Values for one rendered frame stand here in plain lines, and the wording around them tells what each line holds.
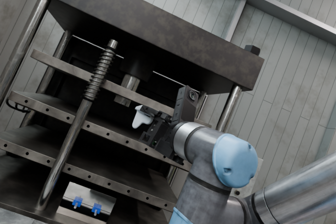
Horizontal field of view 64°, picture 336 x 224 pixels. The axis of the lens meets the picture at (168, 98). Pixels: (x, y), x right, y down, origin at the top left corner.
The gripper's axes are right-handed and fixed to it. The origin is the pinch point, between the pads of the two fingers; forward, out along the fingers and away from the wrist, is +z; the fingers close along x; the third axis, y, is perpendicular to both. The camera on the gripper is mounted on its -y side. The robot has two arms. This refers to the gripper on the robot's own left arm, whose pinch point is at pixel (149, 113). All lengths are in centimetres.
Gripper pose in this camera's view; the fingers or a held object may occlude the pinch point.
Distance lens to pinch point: 72.0
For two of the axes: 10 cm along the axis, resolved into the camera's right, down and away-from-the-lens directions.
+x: 7.2, 5.0, 4.9
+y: -4.9, 8.6, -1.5
